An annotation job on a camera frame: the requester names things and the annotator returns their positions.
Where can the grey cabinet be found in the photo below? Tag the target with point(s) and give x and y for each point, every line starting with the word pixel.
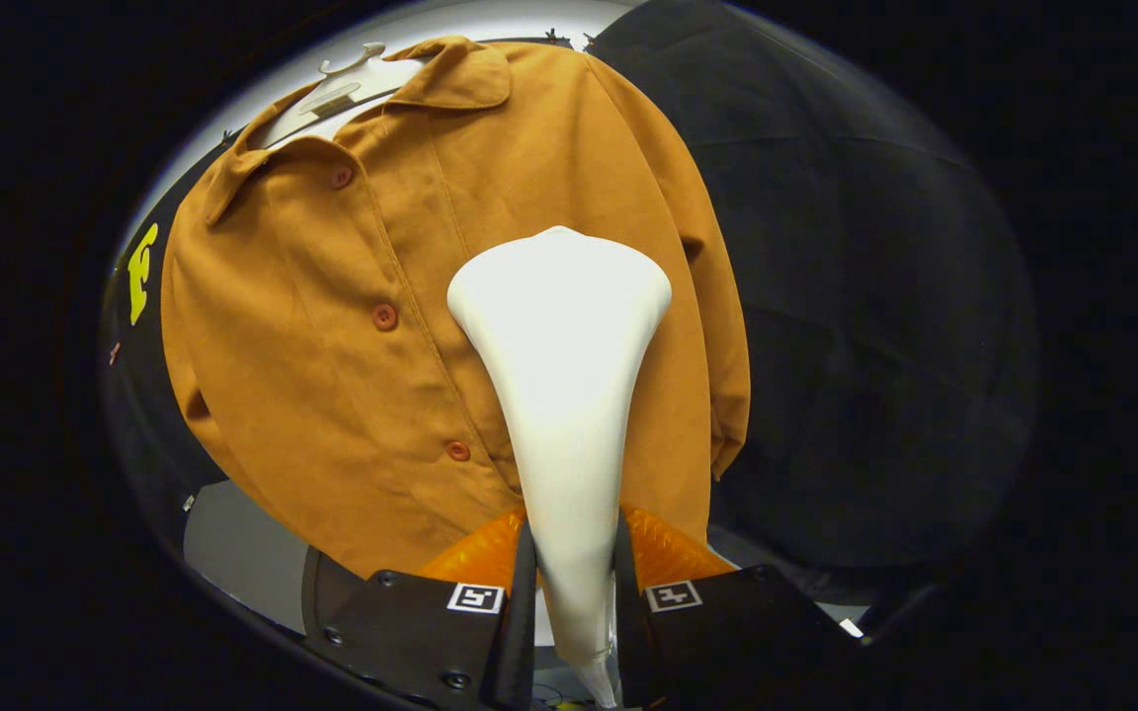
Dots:
pixel 233 553

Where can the white garment steamer head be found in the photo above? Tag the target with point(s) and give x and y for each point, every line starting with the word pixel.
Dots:
pixel 564 395

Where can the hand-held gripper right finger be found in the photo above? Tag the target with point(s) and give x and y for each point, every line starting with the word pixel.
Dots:
pixel 628 632

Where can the white paper sheet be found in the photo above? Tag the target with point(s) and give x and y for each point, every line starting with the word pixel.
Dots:
pixel 852 627

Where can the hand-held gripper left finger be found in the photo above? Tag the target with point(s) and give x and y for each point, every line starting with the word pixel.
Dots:
pixel 522 632

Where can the white clothes hanger stand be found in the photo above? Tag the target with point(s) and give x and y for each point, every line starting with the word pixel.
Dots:
pixel 342 94

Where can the black backdrop cloth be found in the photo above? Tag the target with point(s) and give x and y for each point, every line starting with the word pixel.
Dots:
pixel 875 346

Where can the orange button-up shirt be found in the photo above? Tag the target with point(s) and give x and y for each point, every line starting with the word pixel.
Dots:
pixel 332 346

